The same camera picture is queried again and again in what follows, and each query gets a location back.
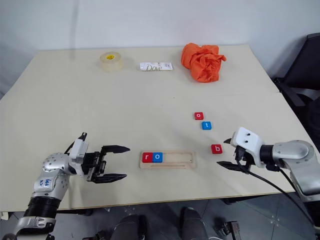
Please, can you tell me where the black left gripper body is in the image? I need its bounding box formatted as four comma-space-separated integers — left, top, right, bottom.
83, 146, 108, 183

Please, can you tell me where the clear tape roll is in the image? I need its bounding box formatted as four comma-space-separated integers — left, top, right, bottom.
99, 51, 125, 73

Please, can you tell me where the dark rounded shape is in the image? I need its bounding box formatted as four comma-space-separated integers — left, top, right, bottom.
180, 206, 210, 240
113, 214, 148, 240

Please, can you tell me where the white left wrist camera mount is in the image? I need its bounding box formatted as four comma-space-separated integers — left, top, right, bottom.
68, 138, 90, 176

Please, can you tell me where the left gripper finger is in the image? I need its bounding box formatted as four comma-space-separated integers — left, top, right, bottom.
91, 172, 128, 185
101, 144, 131, 157

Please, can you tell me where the white Dove soap box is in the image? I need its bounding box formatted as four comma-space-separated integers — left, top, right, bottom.
139, 61, 174, 72

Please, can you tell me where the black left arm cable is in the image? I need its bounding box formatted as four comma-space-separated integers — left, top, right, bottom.
63, 131, 88, 155

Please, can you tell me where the crumpled orange cloth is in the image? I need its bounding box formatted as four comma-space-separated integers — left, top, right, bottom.
181, 42, 227, 83

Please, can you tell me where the black office chair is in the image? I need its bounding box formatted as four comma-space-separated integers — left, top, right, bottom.
272, 32, 320, 151

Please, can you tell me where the wooden letter tray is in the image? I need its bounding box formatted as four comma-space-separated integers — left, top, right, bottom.
139, 150, 198, 170

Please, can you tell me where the black metal floor bracket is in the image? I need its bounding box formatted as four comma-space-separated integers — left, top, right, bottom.
219, 221, 241, 240

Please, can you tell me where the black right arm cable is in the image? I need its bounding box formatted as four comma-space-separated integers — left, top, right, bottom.
236, 149, 317, 228

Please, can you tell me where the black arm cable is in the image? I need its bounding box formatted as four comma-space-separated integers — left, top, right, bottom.
63, 131, 88, 155
236, 149, 317, 228

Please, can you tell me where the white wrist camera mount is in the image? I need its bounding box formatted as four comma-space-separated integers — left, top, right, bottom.
229, 126, 266, 169
68, 138, 90, 176

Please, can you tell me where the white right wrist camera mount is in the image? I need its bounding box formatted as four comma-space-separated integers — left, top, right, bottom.
229, 126, 266, 169

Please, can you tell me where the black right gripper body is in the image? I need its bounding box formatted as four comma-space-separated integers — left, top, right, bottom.
233, 146, 252, 169

